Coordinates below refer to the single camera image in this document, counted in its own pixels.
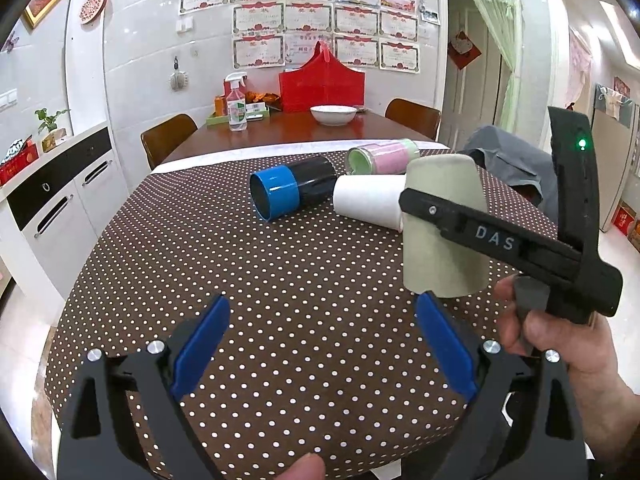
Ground green tray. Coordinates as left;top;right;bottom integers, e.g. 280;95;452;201
205;104;271;126

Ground white and black cabinet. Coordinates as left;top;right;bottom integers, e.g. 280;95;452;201
0;120;132;307

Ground brown wooden table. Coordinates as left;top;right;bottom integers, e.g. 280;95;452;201
170;109;436;162

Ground grey jacket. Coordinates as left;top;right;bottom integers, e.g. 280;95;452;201
462;125;559;222

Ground grey-green cup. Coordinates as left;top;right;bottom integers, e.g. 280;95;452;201
402;154;494;297

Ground brown polka dot tablecloth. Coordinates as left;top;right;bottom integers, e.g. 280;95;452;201
44;147;562;480

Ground orange snack packet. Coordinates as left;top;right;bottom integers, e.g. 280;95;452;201
242;90;280;109

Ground white door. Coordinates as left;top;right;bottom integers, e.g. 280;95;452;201
442;0;505;152

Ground person's right forearm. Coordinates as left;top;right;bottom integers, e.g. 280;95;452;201
567;367;640;480

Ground person's right hand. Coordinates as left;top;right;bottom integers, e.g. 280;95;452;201
492;276;621;386

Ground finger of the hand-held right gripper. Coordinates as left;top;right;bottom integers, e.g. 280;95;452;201
398;187;585;287

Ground red diamond door ornament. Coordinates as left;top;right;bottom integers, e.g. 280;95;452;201
447;29;482;69

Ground clear spray bottle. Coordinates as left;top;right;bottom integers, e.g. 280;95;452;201
224;72;249;133

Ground red carton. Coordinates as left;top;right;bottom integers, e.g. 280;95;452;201
611;202;637;235

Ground white cup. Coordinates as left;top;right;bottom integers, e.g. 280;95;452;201
332;174;409;234

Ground blue and black cup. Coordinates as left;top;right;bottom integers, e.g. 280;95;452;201
249;156;339;221

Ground light green door curtain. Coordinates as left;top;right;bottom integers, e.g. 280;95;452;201
443;0;524;134

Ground brown chair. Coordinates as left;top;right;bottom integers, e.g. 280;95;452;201
384;98;442;142
140;113;199;171

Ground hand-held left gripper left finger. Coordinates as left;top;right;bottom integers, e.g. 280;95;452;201
56;294;232;480

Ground wall of framed certificates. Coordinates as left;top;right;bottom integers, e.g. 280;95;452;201
178;0;422;75

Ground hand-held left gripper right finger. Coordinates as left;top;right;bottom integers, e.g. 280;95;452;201
415;291;589;480

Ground person's left hand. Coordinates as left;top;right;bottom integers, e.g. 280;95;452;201
284;453;327;480

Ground small potted plant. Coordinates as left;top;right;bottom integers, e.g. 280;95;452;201
34;108;72;154

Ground white bowl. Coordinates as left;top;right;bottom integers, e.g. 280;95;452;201
310;104;359;127

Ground hanging grey wall brush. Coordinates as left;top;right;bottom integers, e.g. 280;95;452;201
168;56;187;92

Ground pink curtain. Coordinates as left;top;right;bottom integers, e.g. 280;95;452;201
567;26;594;112

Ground red gift box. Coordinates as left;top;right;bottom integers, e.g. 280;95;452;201
0;135;40;186

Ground green and pink cup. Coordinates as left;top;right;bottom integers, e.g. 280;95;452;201
345;139;422;176

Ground red gift bag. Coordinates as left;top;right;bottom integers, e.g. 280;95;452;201
278;42;366;113

